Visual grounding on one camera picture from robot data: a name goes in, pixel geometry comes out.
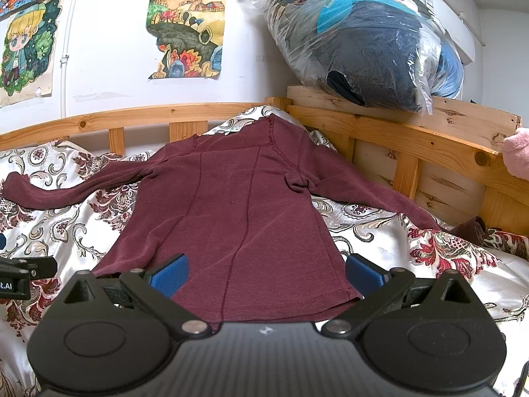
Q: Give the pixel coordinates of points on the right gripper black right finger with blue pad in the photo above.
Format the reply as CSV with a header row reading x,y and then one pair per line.
x,y
382,292

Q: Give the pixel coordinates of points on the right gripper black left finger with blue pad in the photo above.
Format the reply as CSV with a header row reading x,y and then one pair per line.
x,y
152,292

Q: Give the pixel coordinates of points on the maroon long-sleeve shirt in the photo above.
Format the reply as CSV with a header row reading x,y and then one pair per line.
x,y
239,208

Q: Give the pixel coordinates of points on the clear bag of clothes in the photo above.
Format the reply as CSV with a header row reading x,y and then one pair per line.
x,y
392,54

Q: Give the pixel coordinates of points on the pink plush item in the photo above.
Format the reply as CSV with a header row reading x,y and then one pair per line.
x,y
515,152

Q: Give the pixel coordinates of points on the blond child painting poster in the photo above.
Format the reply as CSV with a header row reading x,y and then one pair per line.
x,y
28,53

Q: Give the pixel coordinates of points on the landscape painting poster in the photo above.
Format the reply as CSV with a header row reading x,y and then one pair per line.
x,y
189,36

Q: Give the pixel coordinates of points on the white air conditioner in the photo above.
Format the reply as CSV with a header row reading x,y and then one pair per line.
x,y
456,28

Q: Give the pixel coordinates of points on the wooden bed frame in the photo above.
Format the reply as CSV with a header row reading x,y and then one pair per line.
x,y
448,162

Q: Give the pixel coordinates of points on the white wall pipe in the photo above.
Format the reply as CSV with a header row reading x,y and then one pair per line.
x,y
65,58

